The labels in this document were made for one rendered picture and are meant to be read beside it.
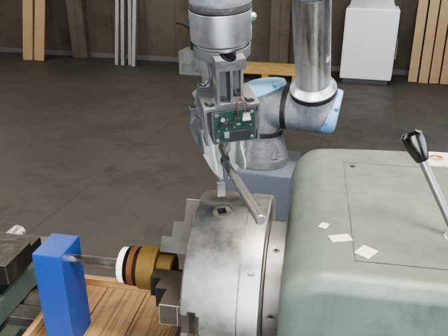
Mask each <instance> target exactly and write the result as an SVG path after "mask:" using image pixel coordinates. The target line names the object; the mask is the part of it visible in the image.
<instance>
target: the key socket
mask: <svg viewBox="0 0 448 336"><path fill-rule="evenodd" d="M231 212H232V210H231V208H230V207H229V206H226V205H218V206H216V207H214V208H213V210H212V213H213V214H214V215H215V216H218V217H225V216H228V215H229V214H230V213H231Z"/></svg>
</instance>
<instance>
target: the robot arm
mask: <svg viewBox="0 0 448 336"><path fill-rule="evenodd" d="M188 2H189V8H188V10H189V26H190V36H191V42H192V43H193V52H194V56H195V58H196V59H198V60H200V61H203V62H206V64H205V67H204V69H203V71H202V80H203V82H202V83H198V88H197V89H196V90H194V92H193V93H192V94H193V97H194V98H195V105H191V106H189V109H190V117H189V126H190V129H191V133H192V136H193V138H194V139H195V140H196V142H197V144H198V146H199V147H200V149H201V151H202V154H203V156H204V158H205V159H206V161H207V163H208V164H209V166H210V168H211V170H212V171H213V172H214V174H216V175H217V176H218V177H219V178H220V179H225V176H224V168H223V166H222V164H221V153H220V151H219V149H218V147H219V144H223V143H228V146H227V148H226V151H227V157H228V160H229V162H230V163H231V164H232V166H233V168H234V170H237V168H238V167H240V168H241V169H242V170H245V168H246V169H252V170H257V171H269V170H274V169H279V168H282V167H284V166H286V164H287V162H288V152H287V148H286V145H285V141H284V138H283V129H292V130H299V131H310V132H316V133H332V132H333V131H334V130H335V127H336V124H337V119H338V116H339V110H340V107H341V102H342V98H343V90H341V89H337V84H336V81H335V80H334V78H332V77H331V6H332V0H291V8H292V22H293V46H294V59H295V79H294V80H293V81H292V83H291V85H286V84H287V82H286V81H285V79H284V78H280V77H266V78H260V79H254V80H251V81H248V82H246V83H243V70H244V69H246V58H247V57H248V56H250V54H251V39H252V25H251V21H254V20H256V18H257V14H256V12H252V0H188Z"/></svg>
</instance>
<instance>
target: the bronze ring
mask: <svg viewBox="0 0 448 336"><path fill-rule="evenodd" d="M160 247H161V244H159V245H158V246H155V245H144V246H130V247H129V248H128V249H127V250H126V252H125V255H124V258H123V264H122V271H121V274H122V280H123V282H124V284H126V285H129V286H137V288H138V289H144V290H151V288H150V276H151V274H152V272H153V271H154V269H166V270H174V271H178V270H179V258H178V256H177V254H176V253H164V252H160Z"/></svg>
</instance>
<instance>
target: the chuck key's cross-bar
mask: <svg viewBox="0 0 448 336"><path fill-rule="evenodd" d="M218 149H219V151H220V153H221V164H222V166H223V168H224V170H225V171H226V173H227V174H228V176H229V178H230V180H231V181H232V183H233V184H234V186H235V188H236V190H237V192H238V193H239V195H240V196H241V198H242V200H243V202H244V204H245V205H246V207H247V208H248V210H249V212H250V214H251V215H252V217H253V218H254V220H255V222H256V224H258V225H262V224H264V222H265V221H266V218H265V216H264V214H263V213H262V211H261V210H260V208H259V206H258V205H257V204H256V202H255V200H254V198H253V197H252V196H251V194H250V192H249V191H248V190H247V188H246V186H245V185H244V183H243V182H242V180H241V179H240V177H239V176H238V174H237V172H236V171H235V170H234V168H233V166H232V164H231V163H230V162H229V160H228V157H227V154H226V152H225V150H224V147H218Z"/></svg>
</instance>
